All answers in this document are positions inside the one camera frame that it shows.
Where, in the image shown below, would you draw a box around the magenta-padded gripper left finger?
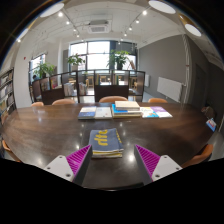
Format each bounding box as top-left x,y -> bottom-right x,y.
42,144 -> 94,187

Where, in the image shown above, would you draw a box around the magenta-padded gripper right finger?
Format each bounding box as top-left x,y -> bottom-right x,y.
133,143 -> 184,186

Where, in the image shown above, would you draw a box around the orange chair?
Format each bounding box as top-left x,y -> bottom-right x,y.
98,95 -> 129,104
51,98 -> 77,106
1,139 -> 23,163
30,101 -> 45,108
181,143 -> 214,169
147,97 -> 169,104

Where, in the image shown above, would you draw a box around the purple and white booklet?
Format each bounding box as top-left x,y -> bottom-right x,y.
149,106 -> 174,119

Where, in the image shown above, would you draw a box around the teal printed booklet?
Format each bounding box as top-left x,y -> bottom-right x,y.
139,106 -> 160,119

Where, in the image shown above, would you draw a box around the blue-covered book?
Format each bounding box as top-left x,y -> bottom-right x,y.
110,103 -> 143,119

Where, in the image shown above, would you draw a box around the white book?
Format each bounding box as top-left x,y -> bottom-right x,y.
94,106 -> 113,120

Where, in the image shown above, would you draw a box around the beige book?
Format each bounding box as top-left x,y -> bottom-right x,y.
114,100 -> 141,112

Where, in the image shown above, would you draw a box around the dark open shelf unit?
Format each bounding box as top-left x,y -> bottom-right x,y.
30,69 -> 146,106

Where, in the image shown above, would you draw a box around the green potted plant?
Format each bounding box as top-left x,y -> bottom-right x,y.
107,49 -> 131,71
66,53 -> 86,72
33,61 -> 56,79

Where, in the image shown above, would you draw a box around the large window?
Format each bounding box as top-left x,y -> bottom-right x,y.
68,40 -> 138,71

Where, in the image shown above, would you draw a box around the round ceiling lamp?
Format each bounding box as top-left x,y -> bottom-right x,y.
148,0 -> 177,15
184,23 -> 203,38
39,2 -> 65,18

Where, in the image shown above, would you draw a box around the white ceiling air conditioner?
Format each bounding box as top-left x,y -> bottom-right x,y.
87,19 -> 111,34

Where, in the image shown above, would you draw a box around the ceiling track spotlights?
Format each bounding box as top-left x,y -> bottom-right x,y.
56,9 -> 149,38

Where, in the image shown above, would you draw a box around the white wall radiator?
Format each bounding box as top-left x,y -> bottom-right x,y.
156,76 -> 184,103

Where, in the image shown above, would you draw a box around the wall bookshelf with books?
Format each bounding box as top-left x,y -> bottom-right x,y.
0,67 -> 16,123

